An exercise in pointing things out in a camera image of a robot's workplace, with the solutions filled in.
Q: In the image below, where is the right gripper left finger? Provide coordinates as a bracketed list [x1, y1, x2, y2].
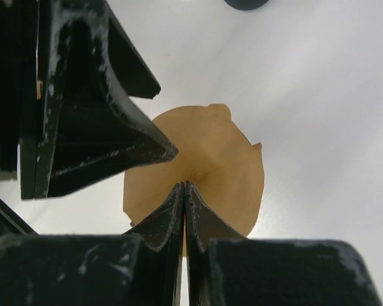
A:
[0, 184, 184, 305]

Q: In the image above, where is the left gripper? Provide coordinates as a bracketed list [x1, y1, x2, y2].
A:
[0, 1, 178, 200]

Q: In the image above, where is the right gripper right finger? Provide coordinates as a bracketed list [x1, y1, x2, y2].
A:
[184, 182, 382, 305]

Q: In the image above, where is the brown paper coffee filter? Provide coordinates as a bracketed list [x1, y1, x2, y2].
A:
[123, 104, 264, 237]

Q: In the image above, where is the red lidded coffee carafe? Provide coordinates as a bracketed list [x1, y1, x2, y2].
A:
[225, 0, 269, 11]

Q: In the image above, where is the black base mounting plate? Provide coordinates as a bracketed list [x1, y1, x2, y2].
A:
[0, 198, 37, 237]

